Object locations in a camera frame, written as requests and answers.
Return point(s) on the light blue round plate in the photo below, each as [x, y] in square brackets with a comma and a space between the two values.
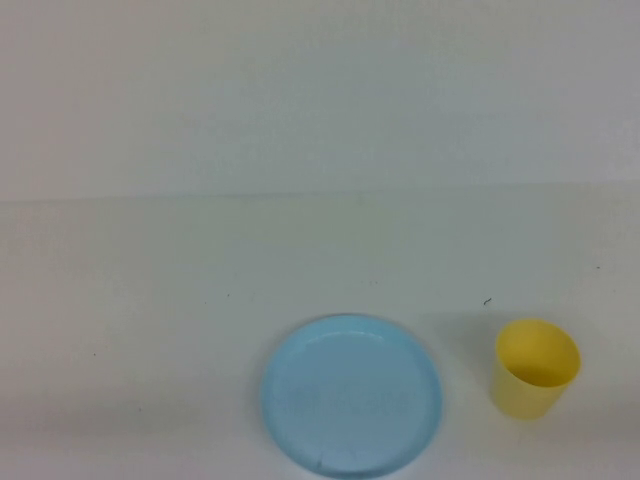
[350, 400]

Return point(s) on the yellow plastic cup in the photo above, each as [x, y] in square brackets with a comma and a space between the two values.
[520, 400]

